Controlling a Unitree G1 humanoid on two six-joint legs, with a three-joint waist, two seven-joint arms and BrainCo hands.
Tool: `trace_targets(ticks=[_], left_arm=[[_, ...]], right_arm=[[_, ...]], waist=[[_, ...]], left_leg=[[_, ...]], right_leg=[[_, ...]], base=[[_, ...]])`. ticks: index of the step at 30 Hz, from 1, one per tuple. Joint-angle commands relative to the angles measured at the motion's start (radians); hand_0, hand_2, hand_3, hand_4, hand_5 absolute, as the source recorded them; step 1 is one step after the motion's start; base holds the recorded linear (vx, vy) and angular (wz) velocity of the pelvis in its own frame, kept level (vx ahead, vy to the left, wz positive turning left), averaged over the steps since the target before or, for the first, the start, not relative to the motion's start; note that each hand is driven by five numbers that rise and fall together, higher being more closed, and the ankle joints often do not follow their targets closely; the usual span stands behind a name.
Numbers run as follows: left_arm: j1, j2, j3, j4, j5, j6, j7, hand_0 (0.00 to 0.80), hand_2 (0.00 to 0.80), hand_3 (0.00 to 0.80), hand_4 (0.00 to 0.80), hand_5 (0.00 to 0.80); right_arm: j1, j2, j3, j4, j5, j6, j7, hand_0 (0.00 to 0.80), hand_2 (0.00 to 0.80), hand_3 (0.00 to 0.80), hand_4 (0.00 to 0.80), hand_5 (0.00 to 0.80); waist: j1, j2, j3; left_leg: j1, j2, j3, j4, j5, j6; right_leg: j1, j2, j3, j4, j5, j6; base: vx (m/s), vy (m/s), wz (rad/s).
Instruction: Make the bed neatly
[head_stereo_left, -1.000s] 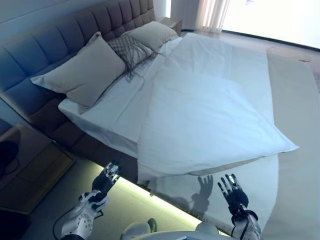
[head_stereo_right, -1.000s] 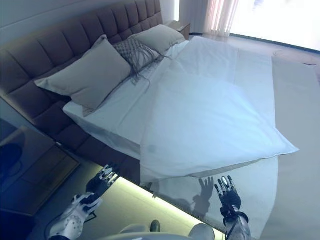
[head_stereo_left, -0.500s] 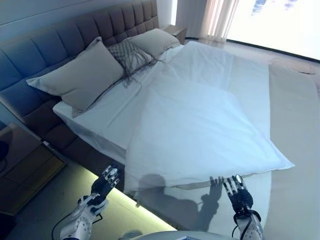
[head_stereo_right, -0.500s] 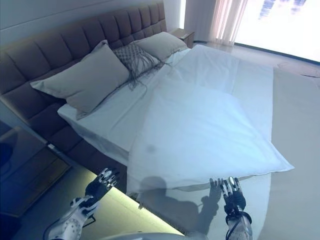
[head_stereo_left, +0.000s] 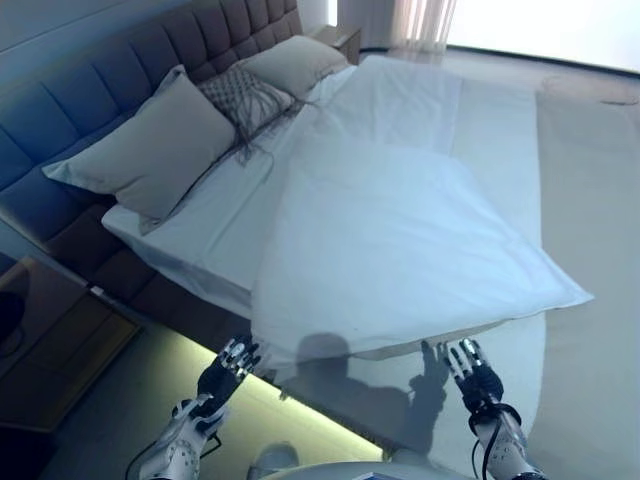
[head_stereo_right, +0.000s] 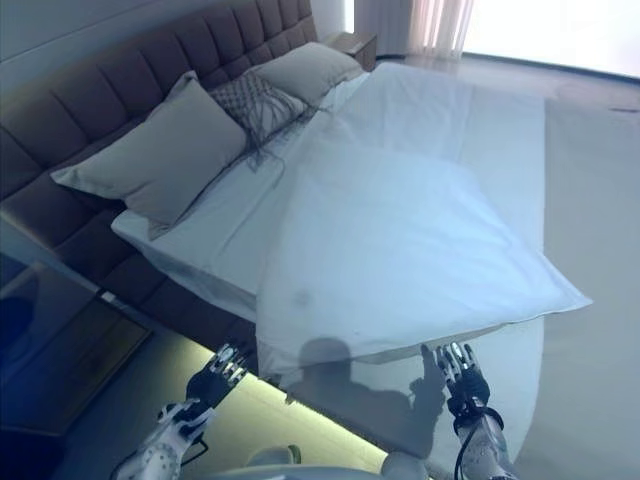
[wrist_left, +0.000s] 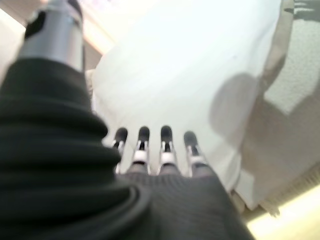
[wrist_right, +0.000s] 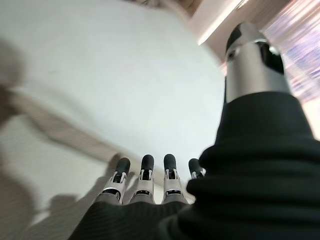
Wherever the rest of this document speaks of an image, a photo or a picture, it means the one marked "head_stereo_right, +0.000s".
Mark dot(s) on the silver left robot leg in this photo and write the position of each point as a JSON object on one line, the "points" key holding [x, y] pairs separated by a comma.
{"points": [[272, 460]]}

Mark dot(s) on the white duvet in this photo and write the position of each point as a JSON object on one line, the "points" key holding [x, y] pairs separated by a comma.
{"points": [[390, 240]]}

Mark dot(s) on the sheer pale curtain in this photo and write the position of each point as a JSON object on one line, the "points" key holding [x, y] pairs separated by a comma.
{"points": [[415, 25]]}

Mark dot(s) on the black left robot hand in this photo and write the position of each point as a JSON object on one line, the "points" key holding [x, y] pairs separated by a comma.
{"points": [[207, 387]]}

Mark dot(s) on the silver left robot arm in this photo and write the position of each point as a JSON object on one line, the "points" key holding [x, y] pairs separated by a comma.
{"points": [[160, 445]]}

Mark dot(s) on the wooden glass-top nightstand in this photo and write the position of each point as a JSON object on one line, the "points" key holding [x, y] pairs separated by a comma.
{"points": [[75, 370]]}

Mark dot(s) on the bright window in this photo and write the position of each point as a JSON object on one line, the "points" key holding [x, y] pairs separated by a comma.
{"points": [[550, 30]]}

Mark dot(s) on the grey bedspread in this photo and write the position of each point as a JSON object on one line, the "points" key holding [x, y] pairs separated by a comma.
{"points": [[595, 300]]}

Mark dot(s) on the small wooden nightstand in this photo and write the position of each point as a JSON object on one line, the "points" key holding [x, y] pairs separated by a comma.
{"points": [[357, 47]]}

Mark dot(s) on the large beige pillow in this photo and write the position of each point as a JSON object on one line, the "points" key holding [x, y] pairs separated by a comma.
{"points": [[155, 150]]}

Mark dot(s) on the grey fringed macrame cushion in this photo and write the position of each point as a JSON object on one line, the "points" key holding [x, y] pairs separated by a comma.
{"points": [[245, 97]]}

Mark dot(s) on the white bed sheet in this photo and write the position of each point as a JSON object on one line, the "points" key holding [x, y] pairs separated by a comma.
{"points": [[260, 395], [210, 250]]}

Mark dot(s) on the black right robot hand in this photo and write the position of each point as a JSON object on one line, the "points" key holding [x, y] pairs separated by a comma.
{"points": [[472, 385]]}

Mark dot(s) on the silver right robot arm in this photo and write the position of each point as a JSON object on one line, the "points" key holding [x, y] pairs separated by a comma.
{"points": [[487, 450]]}

